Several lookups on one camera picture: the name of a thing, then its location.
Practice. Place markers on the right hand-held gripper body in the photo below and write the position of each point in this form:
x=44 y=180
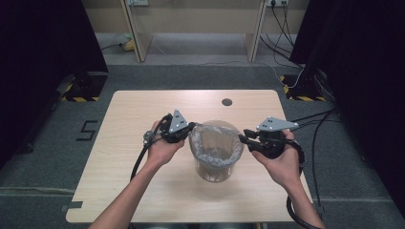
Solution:
x=270 y=143

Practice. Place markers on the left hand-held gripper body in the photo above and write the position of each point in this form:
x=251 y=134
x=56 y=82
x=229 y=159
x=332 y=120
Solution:
x=175 y=130

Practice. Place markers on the translucent grey plastic bag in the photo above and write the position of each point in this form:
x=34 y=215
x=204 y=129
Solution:
x=216 y=159

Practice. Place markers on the transparent brown plastic bin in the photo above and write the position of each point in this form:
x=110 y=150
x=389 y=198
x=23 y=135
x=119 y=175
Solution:
x=215 y=173

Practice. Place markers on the person's left hand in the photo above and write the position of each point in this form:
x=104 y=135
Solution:
x=162 y=152

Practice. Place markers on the person's right hand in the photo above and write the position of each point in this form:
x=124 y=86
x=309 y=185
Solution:
x=283 y=168

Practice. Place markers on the dark round table grommet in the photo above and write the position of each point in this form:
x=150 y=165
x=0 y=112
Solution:
x=227 y=102

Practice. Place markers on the black stand base striped tape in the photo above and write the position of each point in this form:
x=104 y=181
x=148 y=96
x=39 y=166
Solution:
x=84 y=87
x=304 y=89

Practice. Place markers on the yellow object on floor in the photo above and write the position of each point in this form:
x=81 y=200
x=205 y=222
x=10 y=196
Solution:
x=129 y=46

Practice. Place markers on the black curtain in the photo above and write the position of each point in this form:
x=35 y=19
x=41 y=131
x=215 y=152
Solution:
x=366 y=79
x=41 y=63

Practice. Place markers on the white power strip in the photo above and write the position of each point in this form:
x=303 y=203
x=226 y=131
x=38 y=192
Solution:
x=277 y=2

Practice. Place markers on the light wooden desk frame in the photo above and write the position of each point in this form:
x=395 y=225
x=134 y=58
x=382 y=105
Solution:
x=140 y=35

